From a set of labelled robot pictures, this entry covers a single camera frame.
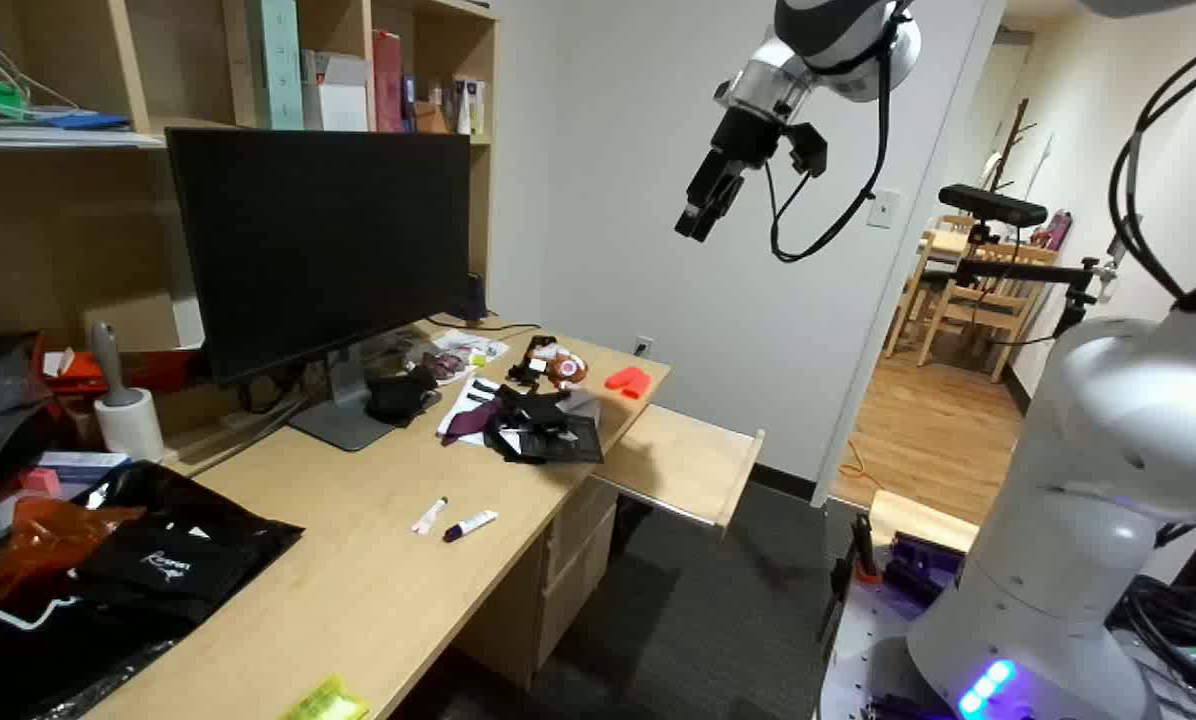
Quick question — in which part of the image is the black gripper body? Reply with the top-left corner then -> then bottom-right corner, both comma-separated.
702,107 -> 792,176

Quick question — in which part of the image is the robot base platform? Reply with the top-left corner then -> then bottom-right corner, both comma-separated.
817,523 -> 1196,720

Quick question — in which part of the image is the wooden drawer cabinet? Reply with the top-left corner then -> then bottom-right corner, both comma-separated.
452,472 -> 622,695

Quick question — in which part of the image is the red plastic object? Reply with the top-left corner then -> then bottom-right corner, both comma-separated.
599,366 -> 657,405

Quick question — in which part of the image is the red white round item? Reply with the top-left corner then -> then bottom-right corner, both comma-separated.
524,337 -> 594,394

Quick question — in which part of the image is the wooden chair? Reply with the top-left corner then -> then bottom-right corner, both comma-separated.
889,214 -> 1058,388

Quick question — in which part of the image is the printed white paper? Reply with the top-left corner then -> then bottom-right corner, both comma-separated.
425,325 -> 513,381

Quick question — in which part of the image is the purple white leaflet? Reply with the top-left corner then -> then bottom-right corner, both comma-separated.
433,373 -> 507,447

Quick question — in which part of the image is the red book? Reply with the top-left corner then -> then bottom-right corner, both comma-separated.
366,25 -> 413,138

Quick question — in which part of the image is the black pouch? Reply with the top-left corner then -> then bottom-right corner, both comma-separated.
359,366 -> 442,433

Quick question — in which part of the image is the white box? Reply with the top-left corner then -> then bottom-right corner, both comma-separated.
301,50 -> 377,138

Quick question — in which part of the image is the wooden block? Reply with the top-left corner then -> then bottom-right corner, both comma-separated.
864,489 -> 983,560

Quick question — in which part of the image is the black computer monitor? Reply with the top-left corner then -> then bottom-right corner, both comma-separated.
163,125 -> 477,394

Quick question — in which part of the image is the white marker pen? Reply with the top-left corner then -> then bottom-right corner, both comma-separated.
441,509 -> 503,550

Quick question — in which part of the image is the small white marker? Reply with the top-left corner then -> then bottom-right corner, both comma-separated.
407,491 -> 454,540

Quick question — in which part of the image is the grey monitor stand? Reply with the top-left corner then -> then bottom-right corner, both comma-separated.
282,348 -> 405,457

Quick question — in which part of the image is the purple object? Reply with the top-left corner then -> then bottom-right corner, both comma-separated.
875,530 -> 967,608

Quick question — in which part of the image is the teal book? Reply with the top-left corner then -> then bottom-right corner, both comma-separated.
244,0 -> 307,138

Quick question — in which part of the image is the wooden desk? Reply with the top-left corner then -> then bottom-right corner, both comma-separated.
78,314 -> 677,720

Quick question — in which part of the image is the cardboard box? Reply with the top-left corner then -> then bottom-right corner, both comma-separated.
78,287 -> 213,361

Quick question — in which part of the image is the white paper roll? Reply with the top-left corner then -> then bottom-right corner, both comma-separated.
86,386 -> 171,464

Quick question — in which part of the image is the wooden bookshelf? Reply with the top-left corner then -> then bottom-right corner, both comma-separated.
0,0 -> 503,354

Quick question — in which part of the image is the yellow green packet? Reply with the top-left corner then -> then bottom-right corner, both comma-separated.
281,671 -> 377,720

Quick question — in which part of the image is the black plastic bag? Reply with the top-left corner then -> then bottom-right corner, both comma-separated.
0,461 -> 307,720

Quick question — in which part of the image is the orange plastic bag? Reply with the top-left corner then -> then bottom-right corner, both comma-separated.
0,495 -> 148,611

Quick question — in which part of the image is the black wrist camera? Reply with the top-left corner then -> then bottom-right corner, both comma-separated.
785,122 -> 835,181

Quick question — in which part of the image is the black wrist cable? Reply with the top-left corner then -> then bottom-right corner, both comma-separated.
762,54 -> 901,267

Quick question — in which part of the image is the white wall switch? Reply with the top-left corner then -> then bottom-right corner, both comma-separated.
864,184 -> 902,231

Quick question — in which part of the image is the black camera on stand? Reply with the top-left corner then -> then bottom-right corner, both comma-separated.
937,181 -> 1108,340

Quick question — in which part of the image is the grey brush handle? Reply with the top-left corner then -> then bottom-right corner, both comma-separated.
83,315 -> 132,407

